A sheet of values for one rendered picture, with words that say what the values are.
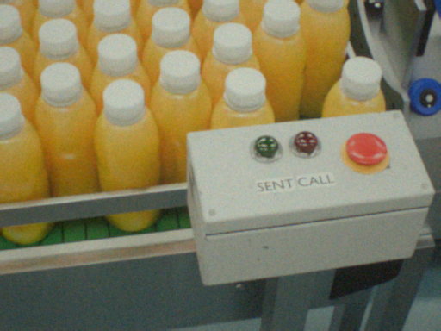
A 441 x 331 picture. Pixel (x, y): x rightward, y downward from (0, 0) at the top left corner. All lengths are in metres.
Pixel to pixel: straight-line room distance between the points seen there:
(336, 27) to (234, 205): 0.32
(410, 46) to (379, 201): 0.34
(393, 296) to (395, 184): 0.68
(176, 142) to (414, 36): 0.32
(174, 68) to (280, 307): 0.27
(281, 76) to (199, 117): 0.12
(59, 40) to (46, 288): 0.27
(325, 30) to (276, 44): 0.07
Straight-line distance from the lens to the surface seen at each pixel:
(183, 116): 0.86
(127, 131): 0.83
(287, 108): 0.98
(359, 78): 0.85
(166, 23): 0.90
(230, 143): 0.75
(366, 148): 0.75
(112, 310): 1.01
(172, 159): 0.91
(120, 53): 0.86
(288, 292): 0.88
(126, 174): 0.86
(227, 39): 0.88
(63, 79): 0.84
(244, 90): 0.82
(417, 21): 1.01
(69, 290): 0.96
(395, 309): 1.44
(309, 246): 0.76
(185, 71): 0.84
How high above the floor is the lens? 1.66
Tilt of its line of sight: 50 degrees down
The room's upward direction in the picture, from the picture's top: 2 degrees clockwise
